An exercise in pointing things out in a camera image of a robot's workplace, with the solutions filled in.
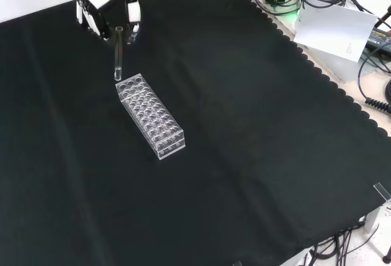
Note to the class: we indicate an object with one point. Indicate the clear acrylic clamp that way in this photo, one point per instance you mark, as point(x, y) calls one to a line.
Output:
point(382, 191)

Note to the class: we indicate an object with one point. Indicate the white paper sheet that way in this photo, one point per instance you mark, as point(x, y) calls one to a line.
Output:
point(336, 30)

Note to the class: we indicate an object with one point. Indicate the clear glass test tube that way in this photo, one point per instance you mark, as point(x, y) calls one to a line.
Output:
point(118, 64)

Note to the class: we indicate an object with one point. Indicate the black bench cloth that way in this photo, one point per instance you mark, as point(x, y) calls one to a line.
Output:
point(244, 125)

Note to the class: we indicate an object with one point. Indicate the clear acrylic test tube rack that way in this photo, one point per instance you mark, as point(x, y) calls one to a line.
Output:
point(149, 116)

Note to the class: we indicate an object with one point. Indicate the black power adapter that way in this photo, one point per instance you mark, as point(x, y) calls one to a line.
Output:
point(380, 36)

